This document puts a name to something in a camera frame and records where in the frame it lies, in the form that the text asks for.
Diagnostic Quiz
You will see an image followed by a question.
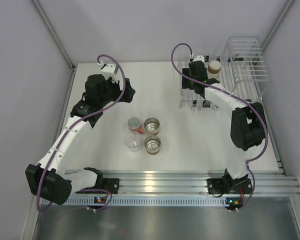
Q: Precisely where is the white wire dish rack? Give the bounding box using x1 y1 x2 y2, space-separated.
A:
177 36 271 109

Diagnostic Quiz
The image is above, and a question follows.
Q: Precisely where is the grey slotted cable duct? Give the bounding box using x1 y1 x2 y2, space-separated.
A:
41 195 243 207

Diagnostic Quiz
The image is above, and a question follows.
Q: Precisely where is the orange white ceramic mug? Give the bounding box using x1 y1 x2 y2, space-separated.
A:
127 117 145 134

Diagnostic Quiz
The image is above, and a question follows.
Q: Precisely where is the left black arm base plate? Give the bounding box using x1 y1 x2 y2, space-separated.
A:
75 176 120 195

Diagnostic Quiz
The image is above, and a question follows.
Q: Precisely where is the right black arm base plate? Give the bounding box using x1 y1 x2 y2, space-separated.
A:
207 178 227 198

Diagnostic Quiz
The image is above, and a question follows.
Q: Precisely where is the steel cup brown band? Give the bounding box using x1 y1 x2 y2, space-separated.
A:
207 60 222 75
143 117 160 136
144 135 162 155

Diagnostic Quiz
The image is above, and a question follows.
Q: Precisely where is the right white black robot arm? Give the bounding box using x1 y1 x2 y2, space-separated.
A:
182 56 268 197

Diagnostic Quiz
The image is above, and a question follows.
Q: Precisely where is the aluminium mounting rail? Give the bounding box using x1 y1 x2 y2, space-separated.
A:
103 171 300 197

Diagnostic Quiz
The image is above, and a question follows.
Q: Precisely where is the clear plastic cup near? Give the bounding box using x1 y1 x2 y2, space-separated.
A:
124 132 143 153

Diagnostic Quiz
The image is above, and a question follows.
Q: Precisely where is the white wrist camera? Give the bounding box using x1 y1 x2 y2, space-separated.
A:
190 54 206 63
99 61 119 84

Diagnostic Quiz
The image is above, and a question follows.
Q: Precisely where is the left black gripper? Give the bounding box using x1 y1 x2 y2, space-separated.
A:
98 76 135 107

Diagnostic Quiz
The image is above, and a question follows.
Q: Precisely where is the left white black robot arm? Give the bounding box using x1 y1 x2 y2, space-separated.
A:
25 74 136 205

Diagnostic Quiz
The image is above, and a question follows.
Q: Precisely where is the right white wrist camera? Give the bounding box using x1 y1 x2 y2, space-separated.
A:
190 54 206 63

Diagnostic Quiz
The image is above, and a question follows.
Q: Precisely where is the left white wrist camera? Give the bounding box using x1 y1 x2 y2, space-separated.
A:
99 61 119 84

